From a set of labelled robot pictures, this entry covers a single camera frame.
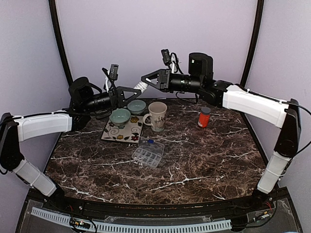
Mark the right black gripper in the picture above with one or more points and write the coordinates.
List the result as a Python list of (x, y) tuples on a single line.
[(162, 78)]

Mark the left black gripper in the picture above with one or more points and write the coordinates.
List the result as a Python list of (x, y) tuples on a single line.
[(118, 100)]

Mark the small white pill bottle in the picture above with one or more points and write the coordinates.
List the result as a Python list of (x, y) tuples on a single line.
[(141, 86)]

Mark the orange pill bottle grey cap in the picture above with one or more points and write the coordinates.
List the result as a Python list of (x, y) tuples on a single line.
[(204, 117)]

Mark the clear plastic pill organizer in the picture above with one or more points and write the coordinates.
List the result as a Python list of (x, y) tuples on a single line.
[(149, 152)]

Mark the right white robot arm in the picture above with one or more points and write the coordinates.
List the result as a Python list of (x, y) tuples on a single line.
[(199, 80)]

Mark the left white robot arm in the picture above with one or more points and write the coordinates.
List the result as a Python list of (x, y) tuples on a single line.
[(86, 100)]

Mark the blue striped ceramic bowl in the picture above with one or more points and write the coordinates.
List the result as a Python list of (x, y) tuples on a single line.
[(136, 107)]

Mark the light green ceramic bowl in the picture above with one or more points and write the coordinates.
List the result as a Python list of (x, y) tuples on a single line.
[(120, 117)]

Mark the cream ceramic mug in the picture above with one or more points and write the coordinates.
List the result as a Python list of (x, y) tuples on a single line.
[(156, 116)]

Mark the floral rectangular ceramic plate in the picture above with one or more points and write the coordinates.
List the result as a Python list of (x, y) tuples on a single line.
[(129, 134)]

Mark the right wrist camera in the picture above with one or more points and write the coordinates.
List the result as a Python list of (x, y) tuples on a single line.
[(171, 60)]

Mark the right black frame post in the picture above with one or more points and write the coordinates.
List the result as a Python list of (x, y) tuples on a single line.
[(253, 42)]

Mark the black frame post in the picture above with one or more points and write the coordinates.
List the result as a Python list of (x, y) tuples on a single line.
[(253, 42), (59, 41)]

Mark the left black frame post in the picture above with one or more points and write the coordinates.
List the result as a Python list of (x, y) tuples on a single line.
[(59, 41)]

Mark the black front rail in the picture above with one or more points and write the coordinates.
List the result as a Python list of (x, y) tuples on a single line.
[(239, 207)]

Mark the white slotted cable duct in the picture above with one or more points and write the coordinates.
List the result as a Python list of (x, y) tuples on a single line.
[(82, 225)]

